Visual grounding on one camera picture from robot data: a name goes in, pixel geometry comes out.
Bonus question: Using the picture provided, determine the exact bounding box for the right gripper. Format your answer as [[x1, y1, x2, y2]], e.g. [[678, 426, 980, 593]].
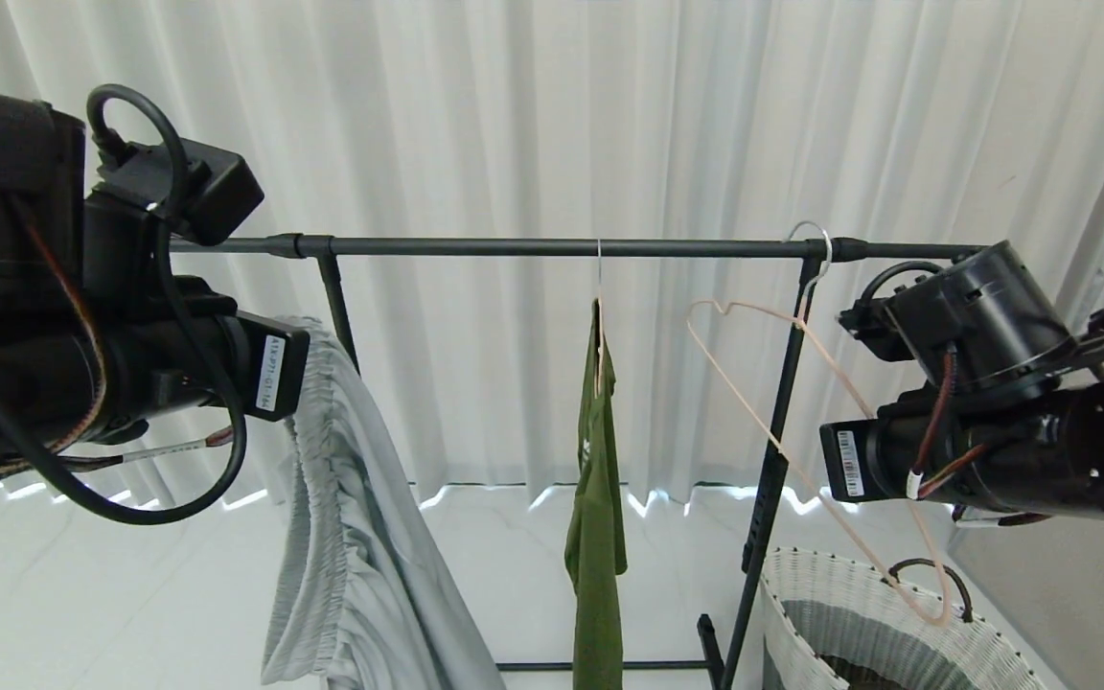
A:
[[820, 383, 1080, 514]]

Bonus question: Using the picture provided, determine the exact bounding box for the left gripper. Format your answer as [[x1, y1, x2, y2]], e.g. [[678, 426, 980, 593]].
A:
[[0, 278, 311, 472]]

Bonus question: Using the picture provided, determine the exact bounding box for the pink clothes hanger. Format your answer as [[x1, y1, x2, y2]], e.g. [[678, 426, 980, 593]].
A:
[[686, 220, 955, 627], [593, 240, 607, 394]]

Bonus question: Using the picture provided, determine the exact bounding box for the pale grey garment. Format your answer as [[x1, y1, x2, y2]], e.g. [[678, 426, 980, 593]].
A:
[[260, 316, 507, 690]]

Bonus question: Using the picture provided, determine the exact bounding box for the green printed shirt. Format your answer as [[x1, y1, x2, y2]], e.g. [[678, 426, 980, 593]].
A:
[[564, 299, 629, 690]]

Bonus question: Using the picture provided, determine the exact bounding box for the white laundry basket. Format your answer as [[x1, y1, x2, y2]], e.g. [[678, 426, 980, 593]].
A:
[[761, 548, 1051, 690]]

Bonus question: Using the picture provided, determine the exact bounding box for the black clothes rack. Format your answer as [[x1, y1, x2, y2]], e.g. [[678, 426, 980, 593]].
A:
[[169, 233, 989, 690]]

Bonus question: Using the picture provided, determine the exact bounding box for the white curtain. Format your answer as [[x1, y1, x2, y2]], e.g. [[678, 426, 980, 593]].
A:
[[0, 0, 1104, 509]]

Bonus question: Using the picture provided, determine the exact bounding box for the black cable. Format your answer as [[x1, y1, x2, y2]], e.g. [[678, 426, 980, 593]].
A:
[[857, 261, 944, 306], [0, 84, 248, 526]]

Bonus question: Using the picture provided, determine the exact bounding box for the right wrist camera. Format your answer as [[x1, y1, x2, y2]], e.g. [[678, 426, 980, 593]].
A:
[[838, 278, 917, 363]]

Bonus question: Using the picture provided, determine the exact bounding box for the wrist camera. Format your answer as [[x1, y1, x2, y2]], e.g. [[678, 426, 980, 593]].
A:
[[82, 139, 265, 308], [838, 278, 917, 363]]

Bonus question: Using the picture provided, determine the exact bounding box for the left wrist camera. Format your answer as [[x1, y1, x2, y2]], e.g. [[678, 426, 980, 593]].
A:
[[82, 139, 265, 308]]

